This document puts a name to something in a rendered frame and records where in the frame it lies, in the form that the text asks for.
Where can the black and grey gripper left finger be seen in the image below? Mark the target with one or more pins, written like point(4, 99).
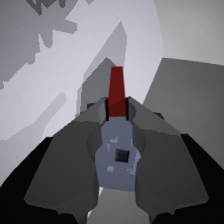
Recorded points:
point(59, 175)

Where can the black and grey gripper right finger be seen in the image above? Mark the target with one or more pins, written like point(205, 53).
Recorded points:
point(174, 174)

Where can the red rectangular peg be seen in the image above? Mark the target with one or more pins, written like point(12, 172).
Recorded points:
point(116, 98)

